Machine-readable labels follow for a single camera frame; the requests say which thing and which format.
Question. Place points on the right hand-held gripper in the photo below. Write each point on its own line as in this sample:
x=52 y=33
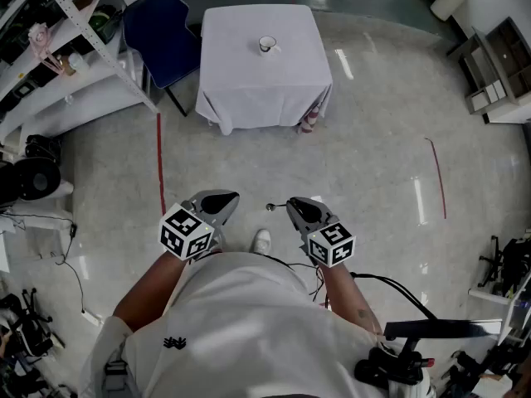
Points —
x=332 y=243

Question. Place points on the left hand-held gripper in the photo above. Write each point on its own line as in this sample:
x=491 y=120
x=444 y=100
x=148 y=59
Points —
x=186 y=230

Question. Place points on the small metal spoon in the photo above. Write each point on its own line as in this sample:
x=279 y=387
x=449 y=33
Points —
x=270 y=207

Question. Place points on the white cup with dark rim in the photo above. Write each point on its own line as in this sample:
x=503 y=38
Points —
x=265 y=47

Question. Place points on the person's right forearm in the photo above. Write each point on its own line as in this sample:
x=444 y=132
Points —
x=344 y=292

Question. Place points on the person's left forearm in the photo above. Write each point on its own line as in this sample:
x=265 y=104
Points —
x=145 y=292

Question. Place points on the person's white shoe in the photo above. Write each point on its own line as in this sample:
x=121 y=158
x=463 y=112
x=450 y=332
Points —
x=261 y=242

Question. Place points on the person's white shirt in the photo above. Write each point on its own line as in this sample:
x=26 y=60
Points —
x=249 y=326

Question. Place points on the pink white striped object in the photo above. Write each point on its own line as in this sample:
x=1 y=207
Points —
x=309 y=122

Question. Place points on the black waist-mounted device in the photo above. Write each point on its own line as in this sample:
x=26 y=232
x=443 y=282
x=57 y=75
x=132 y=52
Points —
x=435 y=330

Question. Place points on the white tablecloth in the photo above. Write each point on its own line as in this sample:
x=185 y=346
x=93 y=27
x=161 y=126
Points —
x=249 y=81

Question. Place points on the black round device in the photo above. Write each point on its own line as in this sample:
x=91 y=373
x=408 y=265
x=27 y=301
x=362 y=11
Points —
x=33 y=178

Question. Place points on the black bag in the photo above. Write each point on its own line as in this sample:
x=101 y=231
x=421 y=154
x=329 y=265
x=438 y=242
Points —
x=41 y=147

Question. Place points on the white metal shelf rack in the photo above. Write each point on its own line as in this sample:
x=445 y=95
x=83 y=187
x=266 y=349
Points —
x=62 y=106

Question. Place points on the black tripod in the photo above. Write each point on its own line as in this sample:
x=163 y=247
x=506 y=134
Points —
x=512 y=259

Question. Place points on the blue chair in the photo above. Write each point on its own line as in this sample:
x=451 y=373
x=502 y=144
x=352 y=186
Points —
x=162 y=35

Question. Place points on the green helmet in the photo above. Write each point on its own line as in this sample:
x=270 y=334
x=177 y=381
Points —
x=101 y=21

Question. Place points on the pink toy figure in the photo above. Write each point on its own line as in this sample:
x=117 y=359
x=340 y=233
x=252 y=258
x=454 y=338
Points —
x=39 y=35

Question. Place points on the grey shelf cabinet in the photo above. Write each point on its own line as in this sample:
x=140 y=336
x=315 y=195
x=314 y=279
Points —
x=510 y=56

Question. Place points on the white round bin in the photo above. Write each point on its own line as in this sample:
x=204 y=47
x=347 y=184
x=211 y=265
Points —
x=450 y=0

